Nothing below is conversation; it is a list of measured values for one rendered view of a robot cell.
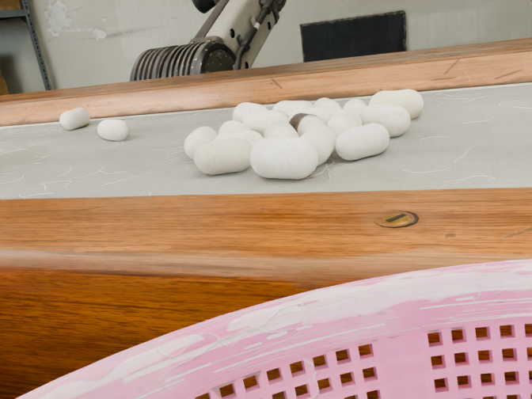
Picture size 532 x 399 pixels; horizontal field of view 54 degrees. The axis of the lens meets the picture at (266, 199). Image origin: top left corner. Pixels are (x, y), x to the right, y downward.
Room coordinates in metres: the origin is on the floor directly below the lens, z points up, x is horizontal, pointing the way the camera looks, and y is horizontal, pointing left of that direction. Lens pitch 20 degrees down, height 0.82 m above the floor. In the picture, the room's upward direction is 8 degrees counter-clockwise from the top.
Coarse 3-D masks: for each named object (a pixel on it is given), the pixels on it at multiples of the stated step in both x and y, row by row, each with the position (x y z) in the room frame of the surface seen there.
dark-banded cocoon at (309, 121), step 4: (308, 116) 0.32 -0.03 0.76; (312, 116) 0.32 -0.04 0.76; (316, 116) 0.32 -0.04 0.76; (288, 120) 0.33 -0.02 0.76; (304, 120) 0.32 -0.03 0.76; (308, 120) 0.31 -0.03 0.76; (312, 120) 0.31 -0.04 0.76; (316, 120) 0.31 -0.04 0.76; (320, 120) 0.32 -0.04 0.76; (300, 124) 0.32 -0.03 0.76; (304, 124) 0.31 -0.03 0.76; (308, 124) 0.31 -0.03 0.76; (312, 124) 0.31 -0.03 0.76; (316, 124) 0.31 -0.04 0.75; (320, 124) 0.31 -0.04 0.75; (324, 124) 0.31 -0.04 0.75; (300, 128) 0.31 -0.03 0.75; (304, 128) 0.31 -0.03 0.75; (308, 128) 0.31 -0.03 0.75; (300, 132) 0.31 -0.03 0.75; (304, 132) 0.31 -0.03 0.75
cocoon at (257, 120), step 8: (248, 112) 0.36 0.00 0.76; (256, 112) 0.35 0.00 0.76; (264, 112) 0.35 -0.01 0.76; (272, 112) 0.34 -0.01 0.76; (280, 112) 0.34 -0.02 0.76; (248, 120) 0.35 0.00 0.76; (256, 120) 0.35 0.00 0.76; (264, 120) 0.34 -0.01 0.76; (272, 120) 0.34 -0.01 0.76; (256, 128) 0.34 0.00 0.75; (264, 128) 0.34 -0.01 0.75
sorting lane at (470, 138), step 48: (432, 96) 0.42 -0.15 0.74; (480, 96) 0.39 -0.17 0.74; (528, 96) 0.37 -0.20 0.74; (0, 144) 0.50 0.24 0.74; (48, 144) 0.46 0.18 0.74; (96, 144) 0.43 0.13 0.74; (144, 144) 0.40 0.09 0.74; (432, 144) 0.28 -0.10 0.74; (480, 144) 0.27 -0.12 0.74; (528, 144) 0.26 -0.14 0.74; (0, 192) 0.32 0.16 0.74; (48, 192) 0.30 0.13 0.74; (96, 192) 0.29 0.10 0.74; (144, 192) 0.27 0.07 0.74; (192, 192) 0.26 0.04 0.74; (240, 192) 0.25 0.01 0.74
